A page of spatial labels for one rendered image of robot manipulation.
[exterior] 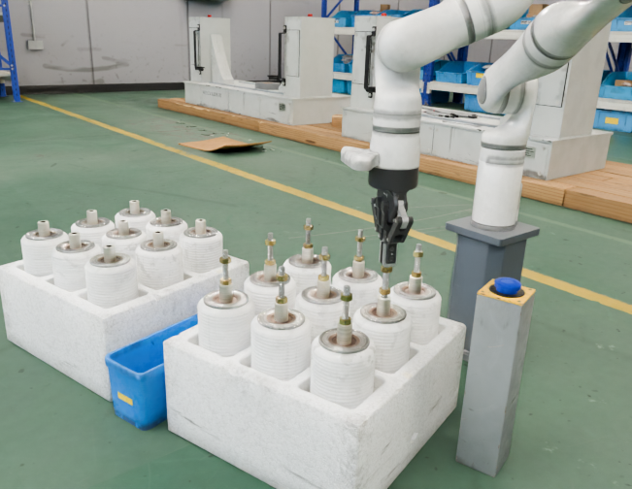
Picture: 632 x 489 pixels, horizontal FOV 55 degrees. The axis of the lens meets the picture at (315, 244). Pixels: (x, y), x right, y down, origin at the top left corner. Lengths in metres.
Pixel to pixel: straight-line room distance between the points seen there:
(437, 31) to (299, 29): 3.46
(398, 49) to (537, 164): 2.20
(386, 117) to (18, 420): 0.85
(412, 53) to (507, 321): 0.42
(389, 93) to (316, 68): 3.52
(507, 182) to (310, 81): 3.17
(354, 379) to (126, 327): 0.50
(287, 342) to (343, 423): 0.15
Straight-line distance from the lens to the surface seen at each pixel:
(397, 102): 0.87
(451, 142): 3.28
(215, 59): 5.47
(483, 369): 1.00
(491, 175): 1.30
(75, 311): 1.25
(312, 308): 1.02
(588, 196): 2.81
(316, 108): 4.41
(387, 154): 0.88
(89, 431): 1.19
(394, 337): 0.97
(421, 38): 0.86
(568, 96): 3.01
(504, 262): 1.33
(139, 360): 1.22
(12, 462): 1.16
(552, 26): 1.06
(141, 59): 7.64
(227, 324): 1.00
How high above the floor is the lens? 0.68
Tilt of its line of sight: 19 degrees down
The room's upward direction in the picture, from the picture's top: 2 degrees clockwise
